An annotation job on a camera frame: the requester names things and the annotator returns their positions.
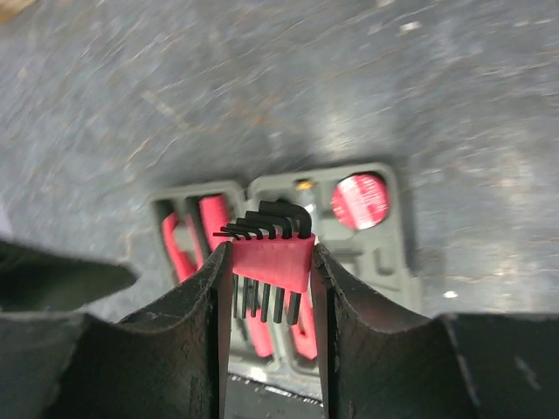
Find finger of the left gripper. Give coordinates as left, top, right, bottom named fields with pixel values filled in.
left=1, top=239, right=137, bottom=313

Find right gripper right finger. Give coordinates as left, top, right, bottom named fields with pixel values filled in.
left=311, top=245, right=558, bottom=418

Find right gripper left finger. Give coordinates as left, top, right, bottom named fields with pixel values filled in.
left=1, top=244, right=232, bottom=418

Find red utility knife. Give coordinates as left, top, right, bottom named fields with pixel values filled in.
left=291, top=292, right=318, bottom=360

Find red black pliers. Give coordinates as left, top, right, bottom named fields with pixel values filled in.
left=161, top=212, right=204, bottom=284

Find grey plastic tool case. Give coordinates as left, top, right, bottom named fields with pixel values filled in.
left=149, top=162, right=420, bottom=383

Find small red black holder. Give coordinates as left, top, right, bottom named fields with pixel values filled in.
left=212, top=201, right=315, bottom=326

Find red flathead screwdriver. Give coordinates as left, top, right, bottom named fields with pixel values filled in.
left=198, top=195, right=274, bottom=358

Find clear voltage tester screwdriver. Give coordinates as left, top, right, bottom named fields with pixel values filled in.
left=295, top=179, right=315, bottom=207

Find red electrical tape roll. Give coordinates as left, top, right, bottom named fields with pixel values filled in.
left=330, top=173, right=390, bottom=230

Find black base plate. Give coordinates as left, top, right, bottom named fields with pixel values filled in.
left=224, top=374, right=323, bottom=419

